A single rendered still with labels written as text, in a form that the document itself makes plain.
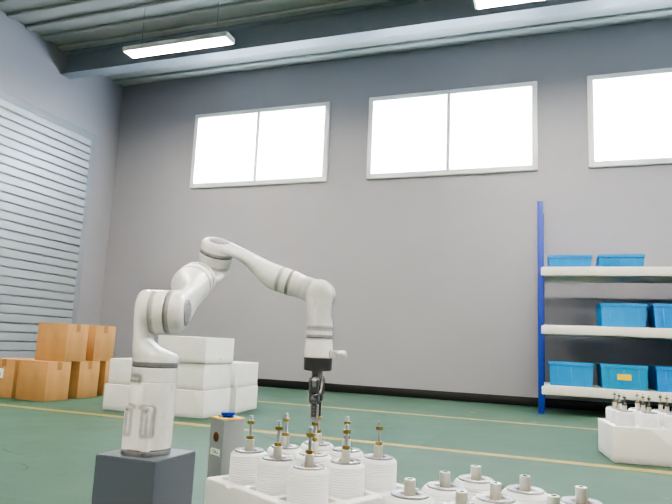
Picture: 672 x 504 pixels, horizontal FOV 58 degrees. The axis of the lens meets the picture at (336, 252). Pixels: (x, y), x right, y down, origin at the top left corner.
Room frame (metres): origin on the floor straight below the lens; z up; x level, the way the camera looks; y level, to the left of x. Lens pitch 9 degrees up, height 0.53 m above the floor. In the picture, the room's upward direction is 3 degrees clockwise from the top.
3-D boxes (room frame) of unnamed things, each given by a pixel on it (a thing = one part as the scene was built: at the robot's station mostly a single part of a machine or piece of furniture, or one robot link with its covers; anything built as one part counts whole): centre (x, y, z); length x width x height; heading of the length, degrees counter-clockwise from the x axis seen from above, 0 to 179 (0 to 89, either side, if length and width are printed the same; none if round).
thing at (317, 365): (1.62, 0.03, 0.46); 0.08 x 0.08 x 0.09
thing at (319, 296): (1.61, 0.04, 0.62); 0.09 x 0.07 x 0.15; 173
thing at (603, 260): (5.52, -2.61, 1.37); 0.50 x 0.38 x 0.11; 159
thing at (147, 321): (1.28, 0.37, 0.54); 0.09 x 0.09 x 0.17; 88
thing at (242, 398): (4.81, 0.82, 0.09); 0.39 x 0.39 x 0.18; 73
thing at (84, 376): (5.21, 2.15, 0.15); 0.30 x 0.24 x 0.30; 70
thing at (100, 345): (5.38, 2.11, 0.45); 0.30 x 0.24 x 0.30; 68
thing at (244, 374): (4.81, 0.83, 0.27); 0.39 x 0.39 x 0.18; 72
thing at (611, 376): (5.52, -2.61, 0.36); 0.50 x 0.38 x 0.21; 161
